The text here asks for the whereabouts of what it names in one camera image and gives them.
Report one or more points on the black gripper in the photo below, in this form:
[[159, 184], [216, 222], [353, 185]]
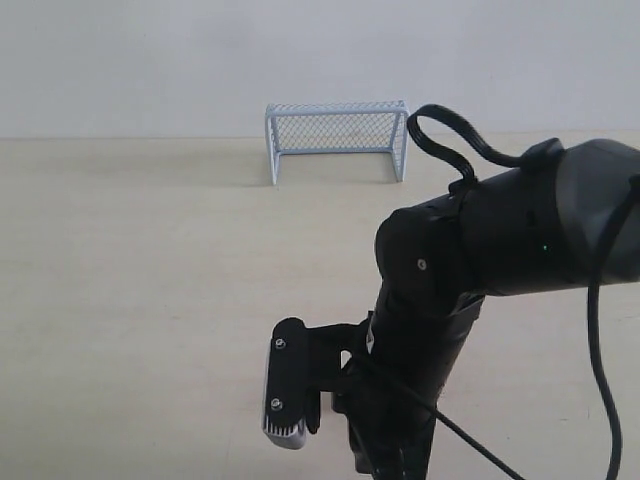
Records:
[[401, 366]]

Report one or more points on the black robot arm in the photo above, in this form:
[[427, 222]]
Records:
[[560, 219]]

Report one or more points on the white mesh mini goal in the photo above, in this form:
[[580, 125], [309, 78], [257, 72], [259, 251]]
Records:
[[337, 128]]

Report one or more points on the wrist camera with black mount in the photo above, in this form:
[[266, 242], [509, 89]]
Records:
[[302, 363]]

